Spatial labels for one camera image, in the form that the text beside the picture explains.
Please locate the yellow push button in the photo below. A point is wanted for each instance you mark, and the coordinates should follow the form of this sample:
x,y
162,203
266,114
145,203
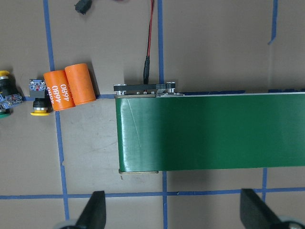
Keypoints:
x,y
41,104
9,95

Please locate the green conveyor belt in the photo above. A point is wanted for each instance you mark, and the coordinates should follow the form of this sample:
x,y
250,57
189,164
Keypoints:
x,y
159,129

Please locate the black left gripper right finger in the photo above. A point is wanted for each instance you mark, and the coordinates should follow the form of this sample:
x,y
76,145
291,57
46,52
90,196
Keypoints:
x,y
255,214

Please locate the black cable plug connector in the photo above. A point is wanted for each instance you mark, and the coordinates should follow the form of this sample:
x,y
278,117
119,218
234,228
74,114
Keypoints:
x,y
82,6

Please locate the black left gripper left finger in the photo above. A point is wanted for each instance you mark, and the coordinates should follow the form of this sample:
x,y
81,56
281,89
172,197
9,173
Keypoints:
x,y
94,213

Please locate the plain orange cylinder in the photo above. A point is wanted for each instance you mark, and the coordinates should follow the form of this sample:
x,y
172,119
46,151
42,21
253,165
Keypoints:
x,y
80,83

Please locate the orange cylinder with 4680 print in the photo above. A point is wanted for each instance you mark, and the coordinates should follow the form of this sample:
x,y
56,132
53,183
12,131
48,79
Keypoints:
x,y
58,90

